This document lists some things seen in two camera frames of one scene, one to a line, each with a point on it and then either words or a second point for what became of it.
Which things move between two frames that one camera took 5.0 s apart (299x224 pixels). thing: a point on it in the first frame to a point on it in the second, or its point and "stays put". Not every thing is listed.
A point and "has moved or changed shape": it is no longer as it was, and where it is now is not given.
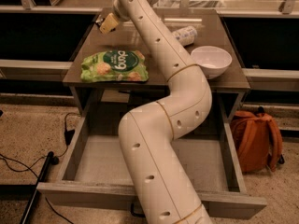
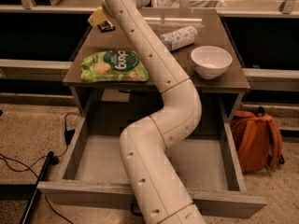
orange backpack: (257, 140) stays put
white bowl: (212, 60) stays put
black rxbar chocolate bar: (99, 21) has moved or changed shape
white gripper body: (119, 13) to (97, 17)
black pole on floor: (38, 184) stays put
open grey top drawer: (98, 174) stays put
